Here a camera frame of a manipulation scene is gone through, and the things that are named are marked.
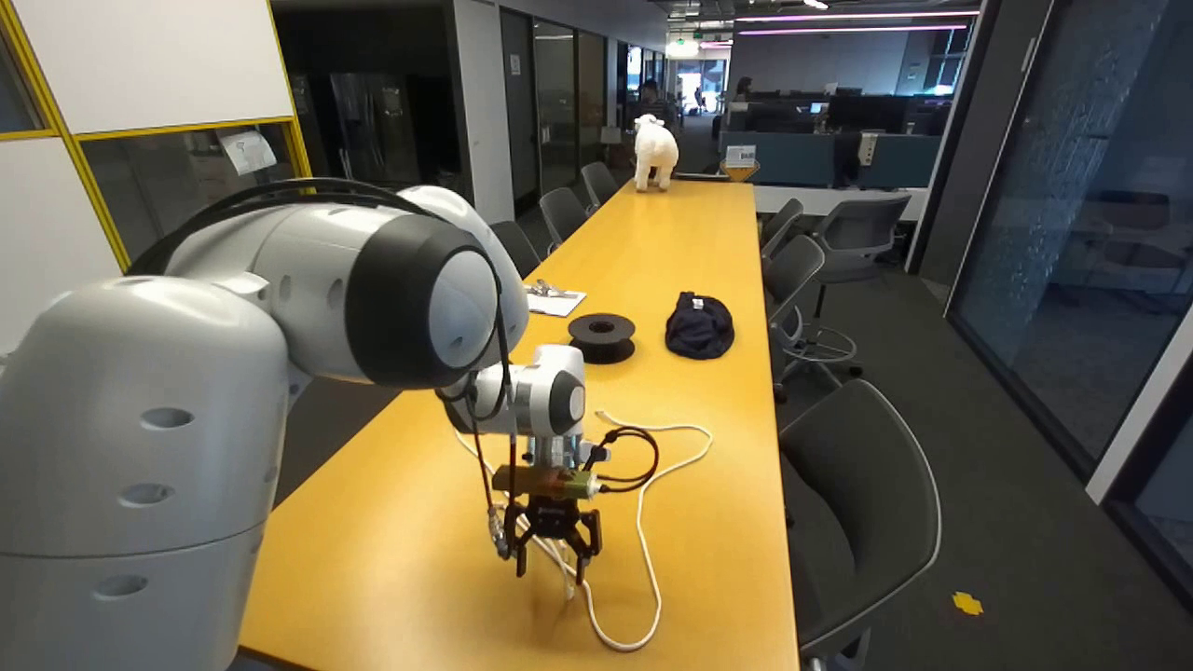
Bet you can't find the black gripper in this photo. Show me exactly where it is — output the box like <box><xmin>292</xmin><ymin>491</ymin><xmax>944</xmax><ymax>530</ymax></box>
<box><xmin>488</xmin><ymin>484</ymin><xmax>606</xmax><ymax>583</ymax></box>

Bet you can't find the white string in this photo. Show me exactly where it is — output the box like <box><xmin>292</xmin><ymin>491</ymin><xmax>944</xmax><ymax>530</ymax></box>
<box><xmin>443</xmin><ymin>407</ymin><xmax>720</xmax><ymax>656</ymax></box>

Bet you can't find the black filament spool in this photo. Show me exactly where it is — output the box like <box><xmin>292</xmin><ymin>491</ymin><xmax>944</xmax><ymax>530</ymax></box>
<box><xmin>568</xmin><ymin>311</ymin><xmax>642</xmax><ymax>368</ymax></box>

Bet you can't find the grey office chair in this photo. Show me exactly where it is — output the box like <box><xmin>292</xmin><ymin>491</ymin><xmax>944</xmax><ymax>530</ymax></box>
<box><xmin>778</xmin><ymin>376</ymin><xmax>952</xmax><ymax>664</ymax></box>
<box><xmin>765</xmin><ymin>230</ymin><xmax>865</xmax><ymax>381</ymax></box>
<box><xmin>810</xmin><ymin>190</ymin><xmax>914</xmax><ymax>285</ymax></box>
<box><xmin>756</xmin><ymin>193</ymin><xmax>804</xmax><ymax>263</ymax></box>
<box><xmin>488</xmin><ymin>219</ymin><xmax>544</xmax><ymax>281</ymax></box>
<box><xmin>538</xmin><ymin>183</ymin><xmax>592</xmax><ymax>248</ymax></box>
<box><xmin>576</xmin><ymin>157</ymin><xmax>623</xmax><ymax>209</ymax></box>

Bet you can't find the white plush toy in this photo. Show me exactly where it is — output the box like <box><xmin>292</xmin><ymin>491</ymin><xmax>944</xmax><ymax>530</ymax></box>
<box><xmin>628</xmin><ymin>111</ymin><xmax>687</xmax><ymax>197</ymax></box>

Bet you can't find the small cardboard box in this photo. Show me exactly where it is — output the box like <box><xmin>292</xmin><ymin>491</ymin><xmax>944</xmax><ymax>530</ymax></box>
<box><xmin>720</xmin><ymin>142</ymin><xmax>765</xmax><ymax>179</ymax></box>

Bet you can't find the paper sign on glass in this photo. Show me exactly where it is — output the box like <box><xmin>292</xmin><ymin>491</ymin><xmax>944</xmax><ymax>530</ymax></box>
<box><xmin>217</xmin><ymin>128</ymin><xmax>278</xmax><ymax>179</ymax></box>

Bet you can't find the tan wrist camera mount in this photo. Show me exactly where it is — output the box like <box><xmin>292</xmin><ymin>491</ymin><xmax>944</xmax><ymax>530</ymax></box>
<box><xmin>488</xmin><ymin>458</ymin><xmax>602</xmax><ymax>496</ymax></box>

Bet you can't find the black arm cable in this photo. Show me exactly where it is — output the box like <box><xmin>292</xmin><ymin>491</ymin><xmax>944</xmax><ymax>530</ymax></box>
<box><xmin>126</xmin><ymin>174</ymin><xmax>666</xmax><ymax>555</ymax></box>

